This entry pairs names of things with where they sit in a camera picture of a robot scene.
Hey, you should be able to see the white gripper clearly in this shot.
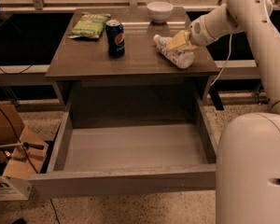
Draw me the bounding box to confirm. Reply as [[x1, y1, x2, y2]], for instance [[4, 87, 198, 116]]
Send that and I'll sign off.
[[167, 15, 217, 52]]

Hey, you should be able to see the blue label plastic bottle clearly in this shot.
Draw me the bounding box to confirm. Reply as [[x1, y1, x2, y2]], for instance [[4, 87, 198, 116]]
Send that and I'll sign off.
[[153, 35, 194, 69]]

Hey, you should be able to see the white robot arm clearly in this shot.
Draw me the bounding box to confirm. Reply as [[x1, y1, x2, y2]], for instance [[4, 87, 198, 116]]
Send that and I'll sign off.
[[185, 0, 280, 224]]

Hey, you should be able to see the open grey top drawer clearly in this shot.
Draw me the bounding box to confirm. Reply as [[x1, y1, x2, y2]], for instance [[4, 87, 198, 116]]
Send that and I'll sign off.
[[30, 106, 217, 198]]

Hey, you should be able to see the white bowl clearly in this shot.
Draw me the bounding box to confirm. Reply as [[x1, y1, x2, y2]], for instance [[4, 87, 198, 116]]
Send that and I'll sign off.
[[147, 2, 174, 23]]

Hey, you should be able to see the blue pepsi can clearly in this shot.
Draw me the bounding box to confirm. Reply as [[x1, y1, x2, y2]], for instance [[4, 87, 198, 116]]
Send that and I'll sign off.
[[105, 20, 125, 58]]

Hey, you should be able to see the green chip bag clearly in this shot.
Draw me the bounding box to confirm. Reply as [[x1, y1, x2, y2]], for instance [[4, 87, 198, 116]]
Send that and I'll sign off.
[[68, 13, 111, 39]]

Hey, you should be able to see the cardboard box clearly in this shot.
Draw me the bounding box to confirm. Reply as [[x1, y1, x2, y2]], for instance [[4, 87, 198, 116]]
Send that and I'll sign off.
[[0, 105, 49, 201]]

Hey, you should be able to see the white cable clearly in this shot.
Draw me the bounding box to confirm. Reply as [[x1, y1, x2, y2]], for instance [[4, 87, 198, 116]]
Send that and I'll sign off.
[[209, 34, 233, 88]]

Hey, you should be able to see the black handled tool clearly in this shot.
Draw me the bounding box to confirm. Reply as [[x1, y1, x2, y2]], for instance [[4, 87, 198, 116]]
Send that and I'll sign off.
[[0, 142, 44, 150]]

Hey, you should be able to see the black cable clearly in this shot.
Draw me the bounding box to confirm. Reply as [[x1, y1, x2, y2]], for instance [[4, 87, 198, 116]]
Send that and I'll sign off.
[[0, 101, 62, 224]]

